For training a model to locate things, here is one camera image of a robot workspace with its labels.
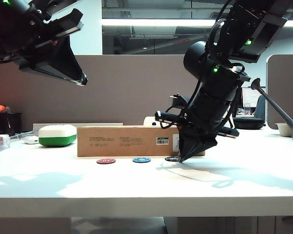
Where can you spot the narrow grey desk partition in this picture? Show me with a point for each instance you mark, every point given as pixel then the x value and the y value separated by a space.
pixel 284 80

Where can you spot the clear bottle with red label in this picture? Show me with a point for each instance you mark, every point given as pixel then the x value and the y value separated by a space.
pixel 247 109

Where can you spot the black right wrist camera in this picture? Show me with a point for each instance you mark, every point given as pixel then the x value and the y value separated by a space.
pixel 182 100

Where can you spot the monitor with white screen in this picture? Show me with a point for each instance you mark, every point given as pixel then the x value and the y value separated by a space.
pixel 249 96

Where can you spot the black poker chip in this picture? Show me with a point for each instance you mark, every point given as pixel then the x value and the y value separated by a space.
pixel 171 158

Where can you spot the blue grey office chair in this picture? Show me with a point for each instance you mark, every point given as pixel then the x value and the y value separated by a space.
pixel 260 108

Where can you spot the clear plastic syringe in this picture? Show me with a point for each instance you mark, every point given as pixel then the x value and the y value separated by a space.
pixel 21 135

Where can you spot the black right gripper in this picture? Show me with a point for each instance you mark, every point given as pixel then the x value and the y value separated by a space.
pixel 204 122

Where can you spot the black round cushion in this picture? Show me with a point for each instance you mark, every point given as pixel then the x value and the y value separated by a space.
pixel 248 123

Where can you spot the small white earbuds case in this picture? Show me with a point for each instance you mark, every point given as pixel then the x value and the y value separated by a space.
pixel 31 140

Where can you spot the black container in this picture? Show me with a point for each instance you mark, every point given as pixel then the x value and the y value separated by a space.
pixel 9 124

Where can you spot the red poker chip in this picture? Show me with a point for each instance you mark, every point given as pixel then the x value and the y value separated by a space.
pixel 106 161

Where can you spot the blue poker chip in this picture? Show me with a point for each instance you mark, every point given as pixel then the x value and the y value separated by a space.
pixel 142 160

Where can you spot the white die with blue dot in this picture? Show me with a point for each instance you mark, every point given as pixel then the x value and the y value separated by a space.
pixel 149 121

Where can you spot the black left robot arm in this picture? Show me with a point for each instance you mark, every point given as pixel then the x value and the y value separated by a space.
pixel 9 26

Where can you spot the wide grey desk partition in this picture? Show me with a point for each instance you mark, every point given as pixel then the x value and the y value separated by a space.
pixel 126 90

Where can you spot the white and green case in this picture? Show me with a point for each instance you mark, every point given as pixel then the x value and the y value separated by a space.
pixel 57 136

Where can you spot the long ceiling light strip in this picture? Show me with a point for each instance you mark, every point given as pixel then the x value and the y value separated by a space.
pixel 161 22

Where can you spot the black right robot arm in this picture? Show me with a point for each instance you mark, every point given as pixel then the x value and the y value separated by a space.
pixel 200 58

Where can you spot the brown cardboard box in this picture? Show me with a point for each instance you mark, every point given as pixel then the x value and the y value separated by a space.
pixel 126 146

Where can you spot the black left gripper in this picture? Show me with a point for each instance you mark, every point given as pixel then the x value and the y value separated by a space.
pixel 61 25

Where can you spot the white paper bowl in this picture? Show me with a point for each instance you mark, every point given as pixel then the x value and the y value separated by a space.
pixel 284 130

